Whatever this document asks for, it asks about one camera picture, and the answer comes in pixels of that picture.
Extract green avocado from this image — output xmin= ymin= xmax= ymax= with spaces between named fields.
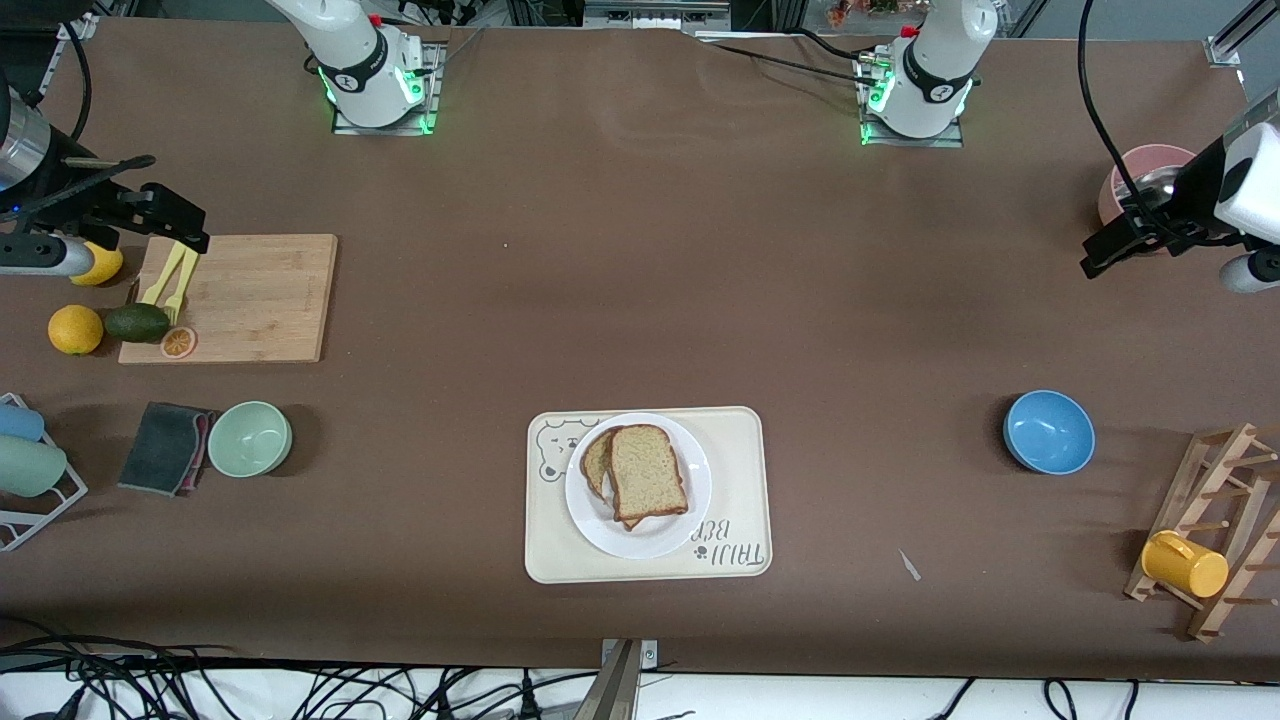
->
xmin=104 ymin=303 xmax=171 ymax=344

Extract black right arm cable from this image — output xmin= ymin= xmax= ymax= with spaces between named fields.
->
xmin=55 ymin=15 xmax=93 ymax=151

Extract yellow lemon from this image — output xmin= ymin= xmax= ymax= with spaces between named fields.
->
xmin=70 ymin=243 xmax=125 ymax=288

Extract orange-yellow citrus fruit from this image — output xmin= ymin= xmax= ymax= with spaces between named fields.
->
xmin=47 ymin=304 xmax=105 ymax=356

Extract white cup rack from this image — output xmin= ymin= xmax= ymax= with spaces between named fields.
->
xmin=0 ymin=392 xmax=89 ymax=553

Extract white round plate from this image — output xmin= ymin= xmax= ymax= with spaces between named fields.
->
xmin=564 ymin=412 xmax=713 ymax=560

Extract yellow mug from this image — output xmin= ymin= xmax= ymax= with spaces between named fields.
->
xmin=1141 ymin=529 xmax=1231 ymax=600

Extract pale green cup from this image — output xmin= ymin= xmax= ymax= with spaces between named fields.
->
xmin=0 ymin=435 xmax=68 ymax=498

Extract black table cable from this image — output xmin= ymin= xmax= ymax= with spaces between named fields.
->
xmin=690 ymin=30 xmax=881 ymax=86

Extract pink ribbed bowl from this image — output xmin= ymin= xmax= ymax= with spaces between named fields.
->
xmin=1098 ymin=144 xmax=1196 ymax=226

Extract cream bear print tray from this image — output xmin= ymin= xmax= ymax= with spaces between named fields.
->
xmin=524 ymin=405 xmax=774 ymax=585

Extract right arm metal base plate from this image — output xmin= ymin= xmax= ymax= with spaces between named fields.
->
xmin=330 ymin=40 xmax=443 ymax=136

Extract metal spoon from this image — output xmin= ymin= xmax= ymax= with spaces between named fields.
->
xmin=1115 ymin=168 xmax=1181 ymax=201

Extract wooden mug rack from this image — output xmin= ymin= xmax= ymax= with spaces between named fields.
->
xmin=1123 ymin=422 xmax=1280 ymax=643

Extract pale green bowl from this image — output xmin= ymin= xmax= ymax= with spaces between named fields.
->
xmin=207 ymin=400 xmax=294 ymax=479

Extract aluminium frame post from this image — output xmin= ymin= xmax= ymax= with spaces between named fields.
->
xmin=585 ymin=638 xmax=659 ymax=720

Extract light blue cup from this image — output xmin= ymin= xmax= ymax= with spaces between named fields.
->
xmin=0 ymin=402 xmax=46 ymax=443

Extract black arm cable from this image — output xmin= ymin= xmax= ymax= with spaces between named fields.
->
xmin=55 ymin=15 xmax=93 ymax=151
xmin=1078 ymin=0 xmax=1176 ymax=241

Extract plain toast bread slice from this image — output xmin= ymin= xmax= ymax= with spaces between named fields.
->
xmin=608 ymin=424 xmax=690 ymax=523

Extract grey pink folded cloth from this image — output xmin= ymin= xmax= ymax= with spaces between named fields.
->
xmin=117 ymin=401 xmax=213 ymax=498

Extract tangled black floor cables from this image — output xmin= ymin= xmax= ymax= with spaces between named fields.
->
xmin=0 ymin=615 xmax=601 ymax=720

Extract silver metal box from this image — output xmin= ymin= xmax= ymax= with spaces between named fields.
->
xmin=583 ymin=0 xmax=734 ymax=31

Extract blue bowl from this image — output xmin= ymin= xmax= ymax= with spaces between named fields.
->
xmin=1003 ymin=389 xmax=1097 ymax=476

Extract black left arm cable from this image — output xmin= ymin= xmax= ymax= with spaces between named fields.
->
xmin=1078 ymin=0 xmax=1176 ymax=241

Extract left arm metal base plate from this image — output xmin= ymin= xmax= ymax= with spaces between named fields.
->
xmin=860 ymin=55 xmax=966 ymax=149

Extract wooden cutting board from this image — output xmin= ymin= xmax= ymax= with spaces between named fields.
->
xmin=118 ymin=234 xmax=339 ymax=365

